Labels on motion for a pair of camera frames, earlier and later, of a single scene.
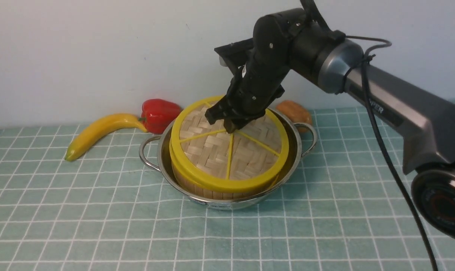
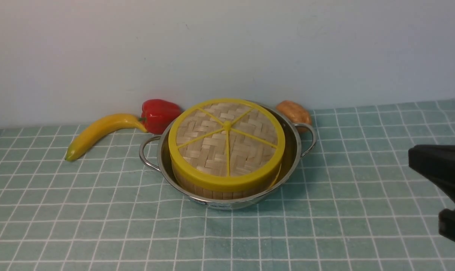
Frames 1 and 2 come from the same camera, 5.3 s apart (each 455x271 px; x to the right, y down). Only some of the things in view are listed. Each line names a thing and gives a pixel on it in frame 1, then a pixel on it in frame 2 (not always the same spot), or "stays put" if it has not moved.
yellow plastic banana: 117,119 stays put
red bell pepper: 158,114 stays put
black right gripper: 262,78 -> 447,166
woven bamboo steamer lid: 210,154 stays put
